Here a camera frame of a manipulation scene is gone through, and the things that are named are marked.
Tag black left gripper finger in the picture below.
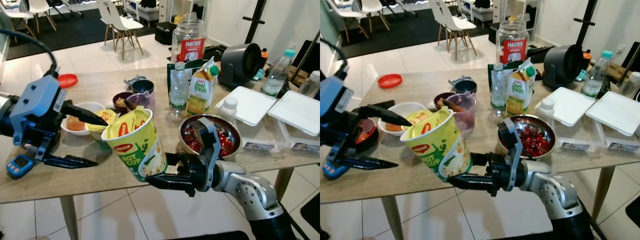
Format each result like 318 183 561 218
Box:
357 105 413 127
62 101 109 126
42 155 99 169
340 156 399 170

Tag yellow green Maggi noodle cup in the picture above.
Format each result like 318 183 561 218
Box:
402 110 436 126
87 109 118 150
101 106 168 182
400 106 473 182

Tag white bowl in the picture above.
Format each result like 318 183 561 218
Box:
60 101 106 137
378 101 427 137

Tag dark bowl red contents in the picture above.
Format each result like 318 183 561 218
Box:
350 119 379 151

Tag light wooden table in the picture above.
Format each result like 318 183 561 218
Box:
0 64 321 240
320 66 640 240

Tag clear labelled plastic container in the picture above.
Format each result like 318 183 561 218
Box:
280 132 321 153
235 120 291 153
600 132 640 153
552 122 608 153

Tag red round lid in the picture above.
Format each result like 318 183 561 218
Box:
377 73 403 90
57 73 79 89

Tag blue handheld digital timer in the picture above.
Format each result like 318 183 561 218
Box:
6 153 35 179
322 161 346 180

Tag white square container lid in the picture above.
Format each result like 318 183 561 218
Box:
267 90 321 137
535 87 597 127
585 91 640 137
215 86 277 127

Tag small dark purple bowl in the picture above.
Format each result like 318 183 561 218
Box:
433 92 456 112
112 91 135 115

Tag clear purple measuring jug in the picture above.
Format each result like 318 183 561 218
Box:
444 92 477 135
125 91 157 118

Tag steel bowl of red berries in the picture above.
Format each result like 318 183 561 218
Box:
496 114 557 160
178 114 242 160

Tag clear bottle green label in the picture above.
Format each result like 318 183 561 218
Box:
168 61 191 122
490 62 508 118

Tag Peel Fresh juice carton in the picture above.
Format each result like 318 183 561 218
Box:
186 56 221 117
505 57 537 117

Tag large black floor mat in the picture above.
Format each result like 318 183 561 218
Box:
300 192 321 233
625 195 640 228

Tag small clear bottle white cap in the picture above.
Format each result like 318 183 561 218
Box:
541 97 557 121
220 97 239 127

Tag black floor rug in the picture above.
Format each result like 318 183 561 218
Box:
6 7 168 61
340 7 496 60

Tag water bottle teal cap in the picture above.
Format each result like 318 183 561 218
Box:
261 48 297 97
581 50 613 98

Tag dark green snack bag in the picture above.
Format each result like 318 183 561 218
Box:
167 59 211 83
487 59 531 81

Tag white chair wooden legs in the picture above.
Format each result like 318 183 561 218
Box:
439 0 479 62
95 0 118 47
27 0 57 32
360 0 394 32
325 0 368 43
106 0 146 61
0 0 34 40
428 0 450 47

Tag glass jar red label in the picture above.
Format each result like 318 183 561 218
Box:
496 20 531 63
171 19 207 63

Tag black round kitchen appliance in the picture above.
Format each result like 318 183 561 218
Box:
220 42 264 89
542 44 587 90

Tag black bag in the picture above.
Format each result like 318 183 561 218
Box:
487 22 501 45
154 21 177 46

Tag black pole stand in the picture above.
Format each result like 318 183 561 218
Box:
243 0 268 45
574 0 599 47

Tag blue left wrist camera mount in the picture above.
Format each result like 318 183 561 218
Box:
320 75 362 156
10 75 67 161

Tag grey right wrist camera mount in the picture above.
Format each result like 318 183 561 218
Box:
497 117 526 191
192 116 222 192

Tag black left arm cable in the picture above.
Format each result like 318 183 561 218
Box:
0 29 58 78
320 37 348 81

